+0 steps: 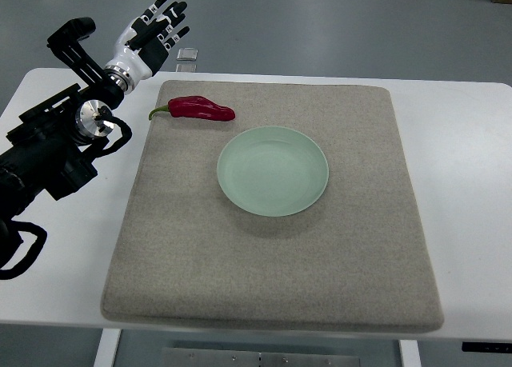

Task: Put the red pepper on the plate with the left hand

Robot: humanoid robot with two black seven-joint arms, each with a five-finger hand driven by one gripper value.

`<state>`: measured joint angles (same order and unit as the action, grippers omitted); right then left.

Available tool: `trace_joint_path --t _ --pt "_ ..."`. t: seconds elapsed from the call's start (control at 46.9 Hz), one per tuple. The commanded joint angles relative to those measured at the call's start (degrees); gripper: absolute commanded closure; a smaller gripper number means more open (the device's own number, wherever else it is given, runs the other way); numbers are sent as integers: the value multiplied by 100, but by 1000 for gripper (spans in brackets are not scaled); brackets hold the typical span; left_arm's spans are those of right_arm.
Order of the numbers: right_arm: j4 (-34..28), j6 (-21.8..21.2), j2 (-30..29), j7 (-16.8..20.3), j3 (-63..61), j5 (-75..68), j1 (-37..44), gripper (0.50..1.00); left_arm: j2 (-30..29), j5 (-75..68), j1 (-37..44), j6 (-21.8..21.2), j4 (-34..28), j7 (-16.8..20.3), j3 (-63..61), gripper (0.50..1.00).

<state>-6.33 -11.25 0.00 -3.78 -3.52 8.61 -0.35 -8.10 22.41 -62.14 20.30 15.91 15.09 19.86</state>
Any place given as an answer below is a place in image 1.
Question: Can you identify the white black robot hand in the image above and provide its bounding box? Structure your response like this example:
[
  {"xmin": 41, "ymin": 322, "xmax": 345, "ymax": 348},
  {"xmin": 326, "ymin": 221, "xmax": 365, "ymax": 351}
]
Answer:
[{"xmin": 105, "ymin": 0, "xmax": 190, "ymax": 94}]

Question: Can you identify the red pepper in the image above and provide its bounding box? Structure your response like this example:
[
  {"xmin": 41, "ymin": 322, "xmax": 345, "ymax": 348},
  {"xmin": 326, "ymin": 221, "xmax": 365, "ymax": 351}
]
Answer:
[{"xmin": 148, "ymin": 96, "xmax": 236, "ymax": 122}]

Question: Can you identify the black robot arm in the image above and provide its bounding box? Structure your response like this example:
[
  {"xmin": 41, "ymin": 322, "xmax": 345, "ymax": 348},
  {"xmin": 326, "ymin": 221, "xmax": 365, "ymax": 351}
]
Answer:
[{"xmin": 1, "ymin": 18, "xmax": 132, "ymax": 221}]

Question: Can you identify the pale green plate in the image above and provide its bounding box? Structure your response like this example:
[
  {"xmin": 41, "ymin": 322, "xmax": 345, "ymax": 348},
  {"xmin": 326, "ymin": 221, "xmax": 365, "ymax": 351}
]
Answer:
[{"xmin": 217, "ymin": 126, "xmax": 330, "ymax": 217}]

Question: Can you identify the clear plastic floor piece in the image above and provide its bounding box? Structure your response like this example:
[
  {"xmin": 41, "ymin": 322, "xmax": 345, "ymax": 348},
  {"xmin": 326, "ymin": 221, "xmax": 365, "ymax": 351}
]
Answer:
[{"xmin": 175, "ymin": 47, "xmax": 198, "ymax": 73}]

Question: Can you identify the left white table leg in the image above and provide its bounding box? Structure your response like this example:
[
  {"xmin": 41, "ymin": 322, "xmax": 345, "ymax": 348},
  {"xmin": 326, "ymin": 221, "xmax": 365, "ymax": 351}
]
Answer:
[{"xmin": 93, "ymin": 329, "xmax": 122, "ymax": 367}]

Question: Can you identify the white table leg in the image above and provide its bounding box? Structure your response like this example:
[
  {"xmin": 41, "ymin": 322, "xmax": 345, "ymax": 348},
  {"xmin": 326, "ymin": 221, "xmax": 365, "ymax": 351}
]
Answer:
[
  {"xmin": 93, "ymin": 329, "xmax": 122, "ymax": 367},
  {"xmin": 398, "ymin": 340, "xmax": 422, "ymax": 367}
]

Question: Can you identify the beige fabric mat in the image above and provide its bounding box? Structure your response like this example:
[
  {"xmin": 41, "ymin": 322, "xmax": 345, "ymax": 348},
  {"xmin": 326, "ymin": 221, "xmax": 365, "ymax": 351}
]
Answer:
[{"xmin": 101, "ymin": 80, "xmax": 444, "ymax": 333}]

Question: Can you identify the right white table leg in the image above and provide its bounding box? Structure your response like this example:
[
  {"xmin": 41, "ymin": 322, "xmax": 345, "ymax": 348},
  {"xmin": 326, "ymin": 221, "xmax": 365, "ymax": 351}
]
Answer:
[{"xmin": 398, "ymin": 340, "xmax": 422, "ymax": 367}]

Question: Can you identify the black table control panel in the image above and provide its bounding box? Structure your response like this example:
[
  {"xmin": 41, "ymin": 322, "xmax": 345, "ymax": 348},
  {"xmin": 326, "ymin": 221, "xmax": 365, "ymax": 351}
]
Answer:
[{"xmin": 462, "ymin": 341, "xmax": 512, "ymax": 354}]

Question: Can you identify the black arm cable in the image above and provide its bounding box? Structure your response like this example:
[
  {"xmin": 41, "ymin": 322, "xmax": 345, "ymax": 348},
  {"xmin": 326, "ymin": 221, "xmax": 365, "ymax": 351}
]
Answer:
[{"xmin": 0, "ymin": 220, "xmax": 48, "ymax": 281}]

